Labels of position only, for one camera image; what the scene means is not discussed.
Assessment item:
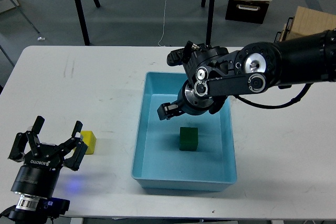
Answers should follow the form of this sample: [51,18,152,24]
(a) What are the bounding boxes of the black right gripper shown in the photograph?
[157,80,227,121]

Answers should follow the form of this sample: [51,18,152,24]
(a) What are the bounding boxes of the yellow cube block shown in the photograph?
[75,131,97,155]

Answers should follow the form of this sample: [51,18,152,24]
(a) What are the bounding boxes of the black right stand legs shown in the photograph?
[201,0,218,45]

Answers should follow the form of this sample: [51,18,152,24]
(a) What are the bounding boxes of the cardboard box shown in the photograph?
[286,6,335,40]

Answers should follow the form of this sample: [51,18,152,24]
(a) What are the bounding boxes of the white hanging cable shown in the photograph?
[157,0,169,47]

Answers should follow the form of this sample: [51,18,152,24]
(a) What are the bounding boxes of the green cube block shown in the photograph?
[179,127,198,151]

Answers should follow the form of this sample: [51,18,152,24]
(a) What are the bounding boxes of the black storage box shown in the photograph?
[225,0,270,24]

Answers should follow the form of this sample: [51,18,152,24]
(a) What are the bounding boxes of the wooden cart at left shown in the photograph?
[1,0,40,34]

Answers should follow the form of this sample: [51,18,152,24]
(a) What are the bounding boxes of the blue plastic bin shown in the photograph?
[131,72,237,191]

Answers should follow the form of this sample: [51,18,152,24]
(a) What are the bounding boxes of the black metal rack frame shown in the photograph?
[274,16,294,42]

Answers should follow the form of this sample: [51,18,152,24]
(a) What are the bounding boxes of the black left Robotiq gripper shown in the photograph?
[8,115,88,198]

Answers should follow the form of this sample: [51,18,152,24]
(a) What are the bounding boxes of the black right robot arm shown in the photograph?
[157,30,335,120]

